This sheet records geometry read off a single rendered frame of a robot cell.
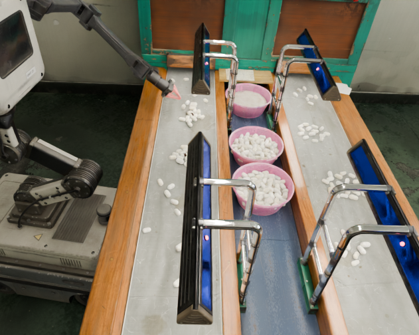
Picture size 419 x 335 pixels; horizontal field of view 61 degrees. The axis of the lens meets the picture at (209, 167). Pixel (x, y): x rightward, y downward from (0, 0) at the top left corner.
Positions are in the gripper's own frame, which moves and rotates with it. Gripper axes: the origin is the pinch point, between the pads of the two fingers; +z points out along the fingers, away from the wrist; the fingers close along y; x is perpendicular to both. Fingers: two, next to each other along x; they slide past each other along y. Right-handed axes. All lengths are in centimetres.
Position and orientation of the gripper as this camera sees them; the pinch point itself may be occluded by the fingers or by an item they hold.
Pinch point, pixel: (179, 98)
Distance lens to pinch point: 193.0
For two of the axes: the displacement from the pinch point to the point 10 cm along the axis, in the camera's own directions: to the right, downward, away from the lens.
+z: 7.3, 5.1, 4.5
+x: -6.8, 5.5, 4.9
